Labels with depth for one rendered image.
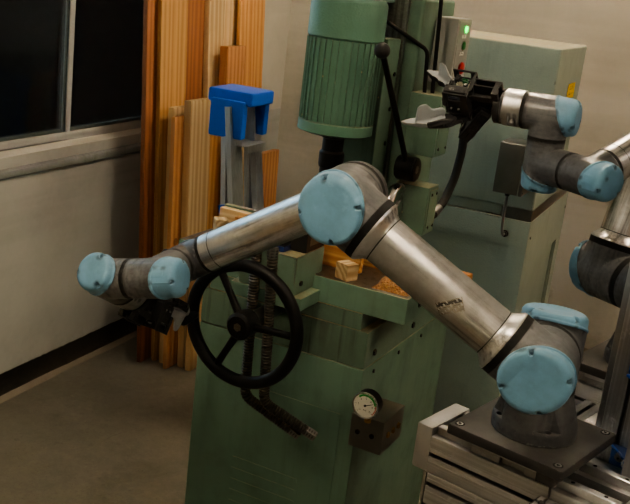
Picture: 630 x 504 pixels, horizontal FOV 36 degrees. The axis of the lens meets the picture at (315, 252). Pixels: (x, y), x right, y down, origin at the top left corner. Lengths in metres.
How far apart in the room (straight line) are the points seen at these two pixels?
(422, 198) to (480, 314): 0.86
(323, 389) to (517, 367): 0.80
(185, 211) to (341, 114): 1.59
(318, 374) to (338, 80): 0.67
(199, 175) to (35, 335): 0.84
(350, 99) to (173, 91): 1.63
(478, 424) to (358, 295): 0.51
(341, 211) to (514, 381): 0.38
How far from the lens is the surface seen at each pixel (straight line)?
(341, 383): 2.25
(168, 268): 1.77
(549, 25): 4.55
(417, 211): 2.42
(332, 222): 1.57
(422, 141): 2.41
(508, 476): 1.80
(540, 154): 2.00
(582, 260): 2.26
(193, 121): 3.67
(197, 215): 3.78
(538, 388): 1.58
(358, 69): 2.22
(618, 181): 1.93
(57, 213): 3.60
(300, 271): 2.14
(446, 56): 2.48
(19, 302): 3.55
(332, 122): 2.23
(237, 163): 3.16
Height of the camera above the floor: 1.56
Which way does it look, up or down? 16 degrees down
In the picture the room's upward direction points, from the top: 7 degrees clockwise
